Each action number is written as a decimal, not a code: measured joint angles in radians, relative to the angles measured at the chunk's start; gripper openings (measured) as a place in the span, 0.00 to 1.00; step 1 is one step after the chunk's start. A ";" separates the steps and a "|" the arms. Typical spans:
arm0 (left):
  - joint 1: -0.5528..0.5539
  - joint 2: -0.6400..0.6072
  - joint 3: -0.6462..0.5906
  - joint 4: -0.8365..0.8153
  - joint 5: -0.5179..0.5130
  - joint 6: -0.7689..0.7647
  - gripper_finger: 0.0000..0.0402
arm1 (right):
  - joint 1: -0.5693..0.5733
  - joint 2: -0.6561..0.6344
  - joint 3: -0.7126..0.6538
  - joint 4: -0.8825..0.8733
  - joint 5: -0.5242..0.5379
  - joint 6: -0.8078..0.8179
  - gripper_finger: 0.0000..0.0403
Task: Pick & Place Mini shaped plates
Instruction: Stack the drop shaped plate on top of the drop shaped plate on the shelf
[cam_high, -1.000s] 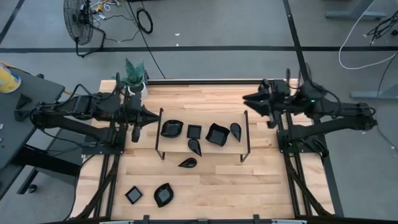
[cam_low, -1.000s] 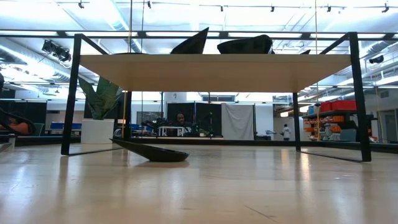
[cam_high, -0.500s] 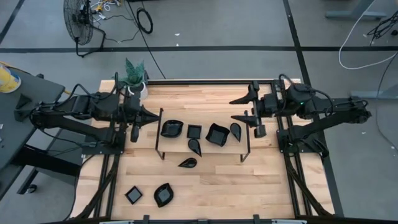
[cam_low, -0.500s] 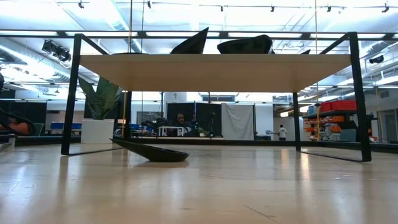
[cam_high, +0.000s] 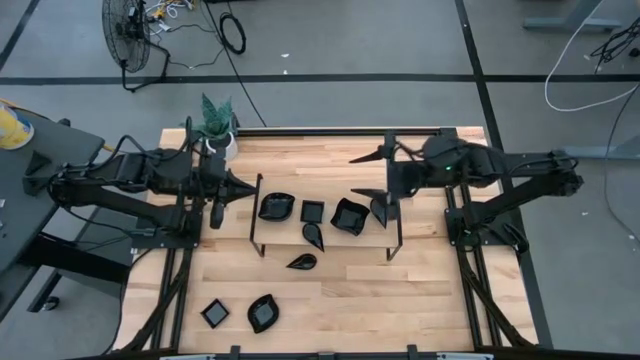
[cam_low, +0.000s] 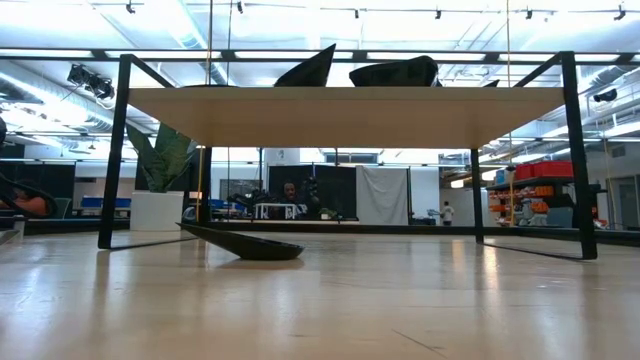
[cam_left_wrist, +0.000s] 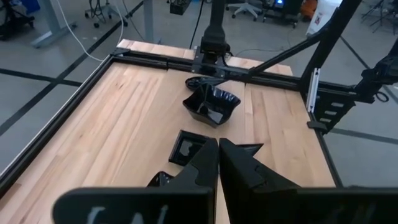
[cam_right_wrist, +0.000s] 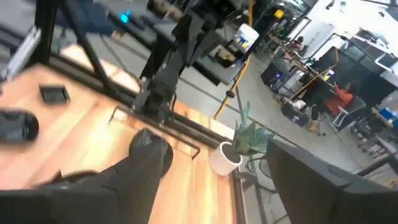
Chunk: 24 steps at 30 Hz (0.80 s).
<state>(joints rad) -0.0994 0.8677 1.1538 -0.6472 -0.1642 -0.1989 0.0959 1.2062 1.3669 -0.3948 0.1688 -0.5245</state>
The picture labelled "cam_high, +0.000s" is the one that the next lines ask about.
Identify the black floor fan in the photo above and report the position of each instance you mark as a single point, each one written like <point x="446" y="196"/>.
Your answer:
<point x="125" y="35"/>

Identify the black desk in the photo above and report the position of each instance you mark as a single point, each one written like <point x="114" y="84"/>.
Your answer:
<point x="65" y="140"/>

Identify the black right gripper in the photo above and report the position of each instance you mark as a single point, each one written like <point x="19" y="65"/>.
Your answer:
<point x="410" y="172"/>

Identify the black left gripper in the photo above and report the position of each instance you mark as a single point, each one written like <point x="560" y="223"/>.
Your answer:
<point x="215" y="175"/>

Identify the wooden riser shelf black legs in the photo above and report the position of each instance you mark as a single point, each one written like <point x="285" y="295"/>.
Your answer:
<point x="320" y="240"/>

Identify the black triangular part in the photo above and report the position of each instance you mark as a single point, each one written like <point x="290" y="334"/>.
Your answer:
<point x="32" y="186"/>
<point x="39" y="162"/>

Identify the small black teardrop plate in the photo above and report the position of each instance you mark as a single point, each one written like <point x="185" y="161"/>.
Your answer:
<point x="313" y="236"/>
<point x="302" y="261"/>
<point x="378" y="217"/>

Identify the black aluminium rig frame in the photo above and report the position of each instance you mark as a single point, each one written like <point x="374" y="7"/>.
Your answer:
<point x="320" y="132"/>

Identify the snake plant in white pot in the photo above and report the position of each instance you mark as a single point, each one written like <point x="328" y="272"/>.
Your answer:
<point x="221" y="147"/>

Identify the black wavy square bowl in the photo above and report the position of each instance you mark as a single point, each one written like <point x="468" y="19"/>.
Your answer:
<point x="350" y="216"/>

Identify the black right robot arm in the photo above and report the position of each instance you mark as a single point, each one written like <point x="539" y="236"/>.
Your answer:
<point x="525" y="199"/>

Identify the white wipes canister yellow label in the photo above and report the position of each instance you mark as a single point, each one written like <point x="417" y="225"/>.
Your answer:
<point x="14" y="129"/>

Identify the small black square plate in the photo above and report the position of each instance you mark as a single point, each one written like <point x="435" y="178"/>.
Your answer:
<point x="215" y="313"/>
<point x="312" y="211"/>

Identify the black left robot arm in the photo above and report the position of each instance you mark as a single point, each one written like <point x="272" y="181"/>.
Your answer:
<point x="125" y="204"/>

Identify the wooden desk grey legs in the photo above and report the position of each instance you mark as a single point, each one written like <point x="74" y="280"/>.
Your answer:
<point x="570" y="23"/>

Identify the black leaf shaped plate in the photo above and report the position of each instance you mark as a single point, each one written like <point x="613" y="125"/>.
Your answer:
<point x="263" y="313"/>
<point x="276" y="206"/>

